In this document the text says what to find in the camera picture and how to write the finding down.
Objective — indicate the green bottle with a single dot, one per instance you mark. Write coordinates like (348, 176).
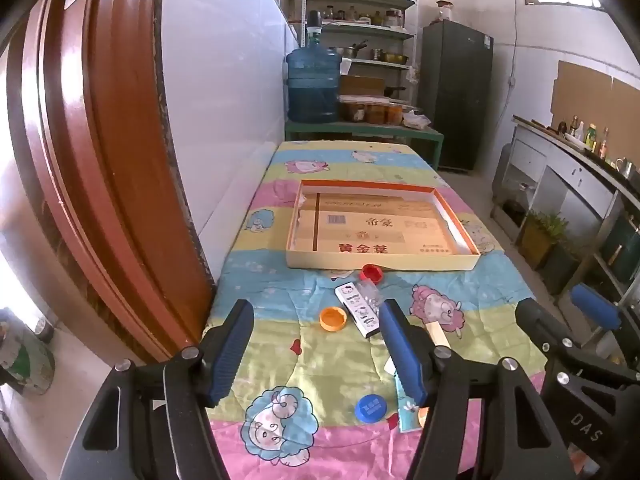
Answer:
(591, 137)

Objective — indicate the metal cup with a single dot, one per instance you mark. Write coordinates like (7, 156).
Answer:
(624, 166)

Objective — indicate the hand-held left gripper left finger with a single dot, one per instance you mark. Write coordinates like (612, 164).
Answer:
(227, 355)

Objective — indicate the green low table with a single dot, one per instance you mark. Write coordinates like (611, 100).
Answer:
(360, 130)

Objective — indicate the shallow cardboard box tray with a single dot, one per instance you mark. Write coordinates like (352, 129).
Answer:
(375, 230)

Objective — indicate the dark green refrigerator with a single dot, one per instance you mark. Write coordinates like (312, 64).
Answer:
(455, 100)

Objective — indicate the cardboard sheet on wall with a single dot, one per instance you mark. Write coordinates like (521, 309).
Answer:
(580, 95)

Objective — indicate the jar of orange preserves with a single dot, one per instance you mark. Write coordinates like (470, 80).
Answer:
(396, 115)
(376, 114)
(352, 112)

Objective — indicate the grey gas cylinder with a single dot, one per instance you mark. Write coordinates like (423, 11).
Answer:
(502, 170)

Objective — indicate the grey kitchen counter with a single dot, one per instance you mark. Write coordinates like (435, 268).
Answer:
(565, 170)

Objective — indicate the brown wooden door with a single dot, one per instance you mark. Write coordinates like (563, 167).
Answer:
(100, 160)

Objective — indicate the black planter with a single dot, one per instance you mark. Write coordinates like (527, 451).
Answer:
(560, 270)

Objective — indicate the water jug pump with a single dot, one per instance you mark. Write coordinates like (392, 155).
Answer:
(313, 25)

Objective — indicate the metal cooking pot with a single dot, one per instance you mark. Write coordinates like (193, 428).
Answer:
(351, 51)

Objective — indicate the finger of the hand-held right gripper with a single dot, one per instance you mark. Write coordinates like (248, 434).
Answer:
(542, 325)
(595, 305)

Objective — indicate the cartoon sheep printed blanket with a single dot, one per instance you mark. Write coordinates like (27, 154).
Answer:
(300, 290)

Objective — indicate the glass jar on refrigerator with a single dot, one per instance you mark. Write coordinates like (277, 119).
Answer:
(444, 11)

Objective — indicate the blue bottle cap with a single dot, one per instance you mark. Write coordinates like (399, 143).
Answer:
(370, 408)

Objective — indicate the white pen-shaped device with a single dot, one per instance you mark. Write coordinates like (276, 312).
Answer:
(356, 312)

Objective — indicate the blue water jug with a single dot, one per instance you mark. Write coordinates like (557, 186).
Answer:
(312, 85)

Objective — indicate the clear plastic bag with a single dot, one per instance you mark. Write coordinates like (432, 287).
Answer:
(416, 120)

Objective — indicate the light blue packet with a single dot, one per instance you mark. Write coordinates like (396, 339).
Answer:
(405, 420)

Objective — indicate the brass bowl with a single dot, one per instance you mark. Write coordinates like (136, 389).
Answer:
(395, 58)

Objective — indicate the large orange bottle cap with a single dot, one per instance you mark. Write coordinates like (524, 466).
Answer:
(333, 320)

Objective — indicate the brown cardboard box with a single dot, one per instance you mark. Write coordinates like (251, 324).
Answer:
(361, 85)

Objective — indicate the clear bead bottle black cap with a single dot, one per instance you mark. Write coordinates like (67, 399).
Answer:
(372, 291)

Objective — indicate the red bottle cap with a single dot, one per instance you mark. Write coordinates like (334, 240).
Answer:
(371, 274)

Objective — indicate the dark green pot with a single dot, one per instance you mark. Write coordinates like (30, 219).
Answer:
(620, 250)

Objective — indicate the red sauce bottle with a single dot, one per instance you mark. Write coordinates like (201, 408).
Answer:
(605, 144)

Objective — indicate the yellow planter with plants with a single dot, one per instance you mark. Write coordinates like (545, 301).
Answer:
(537, 240)

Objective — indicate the pale green shelf rack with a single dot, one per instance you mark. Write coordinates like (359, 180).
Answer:
(350, 28)

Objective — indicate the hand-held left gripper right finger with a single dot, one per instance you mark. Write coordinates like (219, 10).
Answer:
(405, 355)

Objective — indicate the green and white bucket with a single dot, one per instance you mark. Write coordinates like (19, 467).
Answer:
(27, 360)

